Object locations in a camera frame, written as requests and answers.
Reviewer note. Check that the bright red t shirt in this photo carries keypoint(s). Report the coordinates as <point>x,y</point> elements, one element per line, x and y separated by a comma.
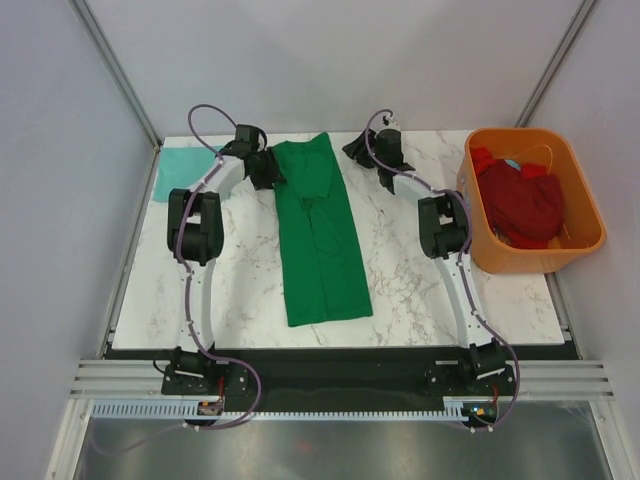
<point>483,160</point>

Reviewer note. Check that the right aluminium frame post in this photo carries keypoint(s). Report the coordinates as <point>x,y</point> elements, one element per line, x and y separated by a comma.
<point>570,36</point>

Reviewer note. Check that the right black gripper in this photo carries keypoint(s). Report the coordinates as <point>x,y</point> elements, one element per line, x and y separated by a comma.
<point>354,151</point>

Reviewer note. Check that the orange plastic bin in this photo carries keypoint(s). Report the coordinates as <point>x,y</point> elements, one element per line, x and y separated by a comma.
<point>582,231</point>

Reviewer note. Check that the dark red t shirt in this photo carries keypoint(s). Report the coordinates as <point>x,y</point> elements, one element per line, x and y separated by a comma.
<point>524,205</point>

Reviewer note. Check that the aluminium rail profile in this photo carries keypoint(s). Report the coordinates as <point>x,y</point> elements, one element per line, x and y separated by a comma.
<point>119,379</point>

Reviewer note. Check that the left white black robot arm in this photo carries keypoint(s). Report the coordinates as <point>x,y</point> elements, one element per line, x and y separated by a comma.
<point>195,228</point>

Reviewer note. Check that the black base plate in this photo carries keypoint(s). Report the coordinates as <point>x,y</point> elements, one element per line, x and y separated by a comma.
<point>332,378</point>

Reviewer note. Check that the white slotted cable duct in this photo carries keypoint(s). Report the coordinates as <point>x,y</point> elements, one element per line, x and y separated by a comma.
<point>200,410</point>

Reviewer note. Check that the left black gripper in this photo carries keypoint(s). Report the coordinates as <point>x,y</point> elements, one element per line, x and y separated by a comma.
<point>273,174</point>

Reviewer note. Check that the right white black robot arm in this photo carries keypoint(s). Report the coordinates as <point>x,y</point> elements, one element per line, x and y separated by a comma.
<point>444,232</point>

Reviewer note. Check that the aluminium frame post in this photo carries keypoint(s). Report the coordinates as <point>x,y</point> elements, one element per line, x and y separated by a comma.
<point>98,37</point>
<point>570,36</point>

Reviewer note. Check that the left aluminium frame post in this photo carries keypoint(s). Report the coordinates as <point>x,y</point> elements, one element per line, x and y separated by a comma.
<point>98,37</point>

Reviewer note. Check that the folded teal t shirt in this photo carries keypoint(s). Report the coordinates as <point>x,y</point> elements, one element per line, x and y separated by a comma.
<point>180,168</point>

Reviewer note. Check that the green t shirt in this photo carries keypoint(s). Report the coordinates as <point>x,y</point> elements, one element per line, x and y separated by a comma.
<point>323,272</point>

